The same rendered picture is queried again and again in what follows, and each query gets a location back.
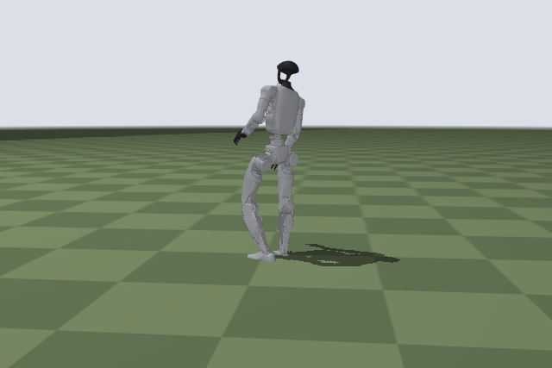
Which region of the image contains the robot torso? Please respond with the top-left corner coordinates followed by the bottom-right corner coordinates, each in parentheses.
top-left (265, 83), bottom-right (300, 165)

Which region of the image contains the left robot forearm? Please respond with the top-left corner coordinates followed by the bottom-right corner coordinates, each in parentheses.
top-left (241, 112), bottom-right (259, 137)

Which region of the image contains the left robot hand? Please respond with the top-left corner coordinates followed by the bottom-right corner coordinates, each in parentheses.
top-left (234, 129), bottom-right (247, 145)

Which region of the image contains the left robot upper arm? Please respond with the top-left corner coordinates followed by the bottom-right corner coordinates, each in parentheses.
top-left (253, 85), bottom-right (278, 124)

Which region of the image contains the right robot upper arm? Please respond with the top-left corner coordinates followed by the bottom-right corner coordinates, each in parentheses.
top-left (291, 97), bottom-right (305, 135)

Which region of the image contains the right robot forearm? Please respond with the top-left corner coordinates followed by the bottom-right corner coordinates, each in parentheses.
top-left (285, 134), bottom-right (299, 152)

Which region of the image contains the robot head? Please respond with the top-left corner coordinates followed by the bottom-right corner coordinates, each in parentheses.
top-left (277, 61), bottom-right (299, 90)

